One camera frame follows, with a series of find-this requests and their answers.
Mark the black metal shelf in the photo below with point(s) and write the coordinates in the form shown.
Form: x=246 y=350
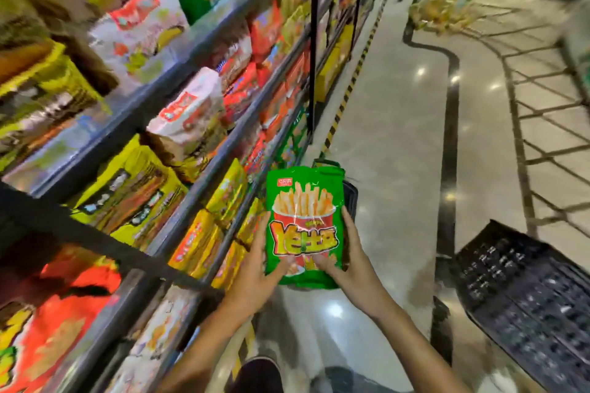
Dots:
x=314 y=38

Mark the person's left hand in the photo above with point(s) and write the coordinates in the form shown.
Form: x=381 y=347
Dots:
x=258 y=282

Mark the green fries snack bag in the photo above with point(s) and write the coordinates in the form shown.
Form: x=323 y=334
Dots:
x=304 y=213

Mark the person's right hand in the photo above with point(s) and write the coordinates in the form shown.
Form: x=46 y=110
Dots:
x=359 y=282

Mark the black shopping basket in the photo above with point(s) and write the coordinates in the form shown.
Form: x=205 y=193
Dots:
x=525 y=305

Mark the person's right forearm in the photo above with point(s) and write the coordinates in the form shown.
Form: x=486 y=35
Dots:
x=419 y=351

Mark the person's left forearm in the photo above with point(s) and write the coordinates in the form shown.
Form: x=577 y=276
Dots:
x=207 y=351

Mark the noodle packets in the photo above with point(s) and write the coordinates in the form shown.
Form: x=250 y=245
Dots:
x=37 y=102
x=267 y=33

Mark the row of orange chip bags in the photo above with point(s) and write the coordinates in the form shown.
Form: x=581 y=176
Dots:
x=55 y=333

